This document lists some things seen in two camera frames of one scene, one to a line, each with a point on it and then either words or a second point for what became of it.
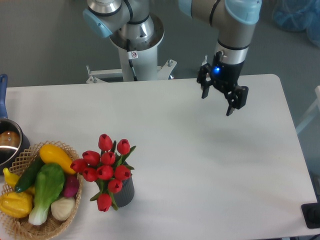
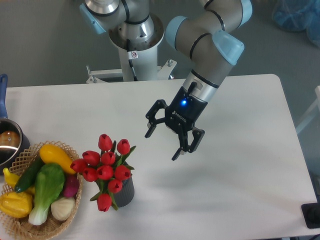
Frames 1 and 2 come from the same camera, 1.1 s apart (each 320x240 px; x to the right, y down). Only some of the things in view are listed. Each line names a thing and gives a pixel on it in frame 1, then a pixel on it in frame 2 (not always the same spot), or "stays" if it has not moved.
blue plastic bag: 299,16 stays
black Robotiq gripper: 225,77 -> 180,116
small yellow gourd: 11,180 stays
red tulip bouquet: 106,167 stays
